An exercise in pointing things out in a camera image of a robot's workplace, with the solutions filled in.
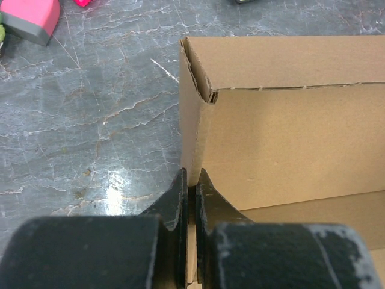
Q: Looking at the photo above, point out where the brown cardboard box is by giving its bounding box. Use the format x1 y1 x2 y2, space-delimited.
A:
179 36 384 276

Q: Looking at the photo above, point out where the pink black highlighter marker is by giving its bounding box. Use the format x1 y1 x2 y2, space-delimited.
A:
73 0 91 8

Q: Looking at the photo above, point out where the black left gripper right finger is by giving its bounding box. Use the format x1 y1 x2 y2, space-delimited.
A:
194 170 381 288

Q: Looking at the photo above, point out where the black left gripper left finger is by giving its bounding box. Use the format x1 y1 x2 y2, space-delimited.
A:
1 169 188 288

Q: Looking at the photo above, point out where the pink eraser block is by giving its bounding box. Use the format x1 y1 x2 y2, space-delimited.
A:
1 0 61 46

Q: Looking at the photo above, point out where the rainbow flower keychain toy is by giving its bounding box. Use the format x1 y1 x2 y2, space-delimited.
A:
0 14 6 57

